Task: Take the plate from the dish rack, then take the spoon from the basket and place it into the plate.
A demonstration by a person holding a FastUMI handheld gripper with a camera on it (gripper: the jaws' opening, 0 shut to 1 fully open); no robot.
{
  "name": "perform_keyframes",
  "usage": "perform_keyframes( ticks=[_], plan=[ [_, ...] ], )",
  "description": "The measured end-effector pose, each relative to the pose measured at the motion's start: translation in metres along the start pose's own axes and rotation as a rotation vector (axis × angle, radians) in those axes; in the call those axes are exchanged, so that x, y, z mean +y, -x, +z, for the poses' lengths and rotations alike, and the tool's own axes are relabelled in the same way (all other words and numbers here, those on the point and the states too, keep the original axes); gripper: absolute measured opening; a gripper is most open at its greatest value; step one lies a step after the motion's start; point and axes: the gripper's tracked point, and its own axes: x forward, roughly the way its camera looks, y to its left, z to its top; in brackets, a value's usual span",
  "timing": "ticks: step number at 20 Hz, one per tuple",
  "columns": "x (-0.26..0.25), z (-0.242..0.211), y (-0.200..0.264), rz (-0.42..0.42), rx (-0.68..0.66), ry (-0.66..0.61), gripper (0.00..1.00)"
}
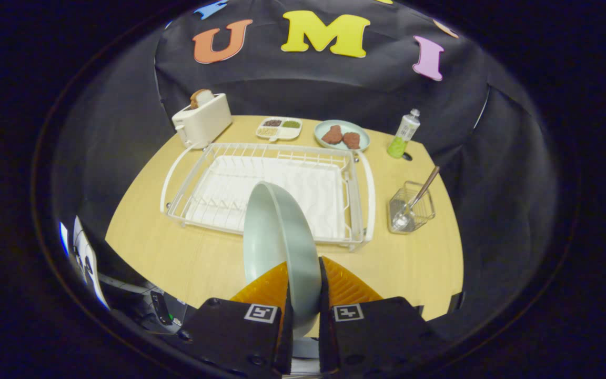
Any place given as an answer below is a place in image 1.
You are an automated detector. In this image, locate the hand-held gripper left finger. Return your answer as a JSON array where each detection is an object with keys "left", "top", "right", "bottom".
[{"left": 179, "top": 262, "right": 294, "bottom": 375}]

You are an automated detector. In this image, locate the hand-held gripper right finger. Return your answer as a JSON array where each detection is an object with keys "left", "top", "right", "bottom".
[{"left": 318, "top": 256, "right": 440, "bottom": 375}]

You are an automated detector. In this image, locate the pale green plate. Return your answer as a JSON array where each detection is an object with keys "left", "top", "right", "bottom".
[{"left": 243, "top": 181, "right": 322, "bottom": 338}]

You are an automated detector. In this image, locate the white wire dish rack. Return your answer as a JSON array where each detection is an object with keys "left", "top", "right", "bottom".
[{"left": 160, "top": 142, "right": 376, "bottom": 251}]

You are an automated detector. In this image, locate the clear cutlery basket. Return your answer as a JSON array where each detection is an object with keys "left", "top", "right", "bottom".
[{"left": 388, "top": 181, "right": 436, "bottom": 235}]

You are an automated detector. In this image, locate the spoon with brown handle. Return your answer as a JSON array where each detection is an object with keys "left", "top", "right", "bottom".
[{"left": 392, "top": 166, "right": 440, "bottom": 231}]

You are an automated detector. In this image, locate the teal plate with food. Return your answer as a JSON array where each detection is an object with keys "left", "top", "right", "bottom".
[{"left": 314, "top": 119, "right": 371, "bottom": 152}]

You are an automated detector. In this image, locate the white divided dish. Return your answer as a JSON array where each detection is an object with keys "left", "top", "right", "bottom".
[{"left": 255, "top": 116, "right": 303, "bottom": 142}]

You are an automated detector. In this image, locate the white printed board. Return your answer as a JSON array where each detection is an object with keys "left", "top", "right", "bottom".
[{"left": 58, "top": 216, "right": 110, "bottom": 310}]

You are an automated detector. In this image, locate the green drink bottle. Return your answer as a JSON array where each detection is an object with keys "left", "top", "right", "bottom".
[{"left": 387, "top": 109, "right": 421, "bottom": 159}]

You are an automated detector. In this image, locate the white toaster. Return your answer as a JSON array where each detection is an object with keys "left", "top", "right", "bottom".
[{"left": 171, "top": 93, "right": 233, "bottom": 149}]

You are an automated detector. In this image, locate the bread slice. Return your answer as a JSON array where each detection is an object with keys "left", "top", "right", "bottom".
[{"left": 190, "top": 89, "right": 215, "bottom": 109}]

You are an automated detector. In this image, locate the black backdrop cloth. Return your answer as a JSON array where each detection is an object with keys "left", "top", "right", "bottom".
[{"left": 50, "top": 0, "right": 561, "bottom": 337}]

